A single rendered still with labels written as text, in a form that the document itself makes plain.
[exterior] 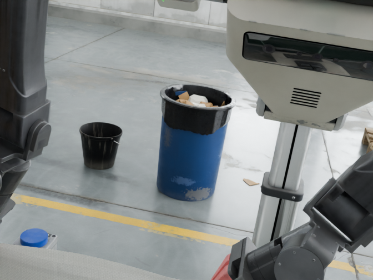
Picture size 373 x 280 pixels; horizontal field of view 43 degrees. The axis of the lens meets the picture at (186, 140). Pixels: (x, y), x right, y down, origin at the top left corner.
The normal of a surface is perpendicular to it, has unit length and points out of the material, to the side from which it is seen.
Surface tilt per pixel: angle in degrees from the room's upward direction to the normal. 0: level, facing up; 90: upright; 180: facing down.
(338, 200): 66
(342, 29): 40
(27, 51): 102
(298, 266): 77
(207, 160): 93
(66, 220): 0
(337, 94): 130
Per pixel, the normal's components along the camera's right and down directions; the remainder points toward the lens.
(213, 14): -0.18, 0.35
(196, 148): 0.10, 0.43
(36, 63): 0.93, 0.32
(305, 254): -0.36, 0.09
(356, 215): -0.21, -0.08
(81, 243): 0.12, -0.92
